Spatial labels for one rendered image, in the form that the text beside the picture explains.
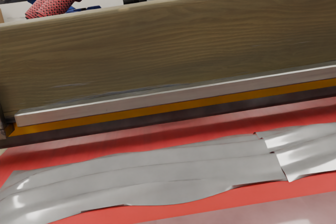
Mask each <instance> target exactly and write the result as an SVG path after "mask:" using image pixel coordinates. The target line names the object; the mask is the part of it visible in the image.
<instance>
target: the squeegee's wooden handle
mask: <svg viewBox="0 0 336 224"><path fill-rule="evenodd" d="M332 61H336V0H151V1H144V2H138V3H131V4H124V5H118V6H111V7H104V8H98V9H91V10H85V11H78V12H71V13H65V14H58V15H52V16H45V17H38V18H32V19H25V20H18V21H12V22H5V23H0V104H1V107H2V111H3V114H4V118H5V121H6V124H11V123H16V120H15V114H16V113H17V112H18V111H19V110H22V109H28V108H35V107H41V106H48V105H54V104H61V103H67V102H74V101H80V100H87V99H93V98H99V97H106V96H112V95H119V94H125V93H132V92H138V91H145V90H151V89H157V88H164V87H170V86H177V85H183V84H190V83H196V82H203V81H209V80H215V79H222V78H228V77H235V76H241V75H248V74H254V73H261V72H267V71H274V70H280V69H286V68H293V67H299V66H306V65H312V64H319V63H325V62H332Z"/></svg>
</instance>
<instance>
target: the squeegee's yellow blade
mask: <svg viewBox="0 0 336 224"><path fill-rule="evenodd" d="M332 86H336V78H332V79H325V80H319V81H312V82H306V83H300V84H293V85H287V86H280V87H274V88H268V89H261V90H255V91H248V92H242V93H235V94H229V95H223V96H216V97H210V98H203V99H197V100H191V101H184V102H178V103H171V104H165V105H158V106H152V107H146V108H139V109H133V110H126V111H120V112H114V113H107V114H101V115H94V116H88V117H81V118H75V119H69V120H62V121H56V122H49V123H43V124H37V125H30V126H24V127H17V123H16V122H15V123H13V125H14V131H13V132H12V133H11V134H10V135H9V136H8V137H12V136H18V135H25V134H31V133H38V132H44V131H50V130H57V129H63V128H70V127H76V126H82V125H89V124H95V123H102V122H108V121H114V120H121V119H127V118H134V117H140V116H146V115H153V114H159V113H166V112H172V111H178V110H185V109H191V108H198V107H204V106H210V105H217V104H223V103H230V102H236V101H242V100H249V99H255V98H262V97H268V96H274V95H281V94H287V93H294V92H300V91H306V90H313V89H319V88H326V87H332Z"/></svg>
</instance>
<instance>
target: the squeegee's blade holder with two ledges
mask: <svg viewBox="0 0 336 224"><path fill-rule="evenodd" d="M334 78H336V60H335V61H329V62H322V63H316V64H310V65H303V66H297V67H290V68H284V69H277V70H271V71H264V72H258V73H251V74H245V75H239V76H232V77H226V78H219V79H213V80H206V81H200V82H193V83H187V84H181V85H174V86H168V87H161V88H155V89H148V90H142V91H135V92H129V93H122V94H116V95H110V96H103V97H97V98H90V99H84V100H77V101H71V102H64V103H58V104H52V105H45V106H39V107H32V108H26V109H20V110H19V111H18V112H17V113H16V114H15V115H14V118H15V121H16V125H17V127H26V126H33V125H39V124H46V123H52V122H59V121H65V120H71V119H78V118H84V117H91V116H97V115H103V114H110V113H116V112H123V111H129V110H136V109H142V108H148V107H155V106H161V105H168V104H174V103H180V102H187V101H193V100H200V99H206V98H213V97H219V96H225V95H232V94H238V93H245V92H251V91H257V90H264V89H270V88H277V87H283V86H290V85H296V84H302V83H309V82H315V81H322V80H328V79H334Z"/></svg>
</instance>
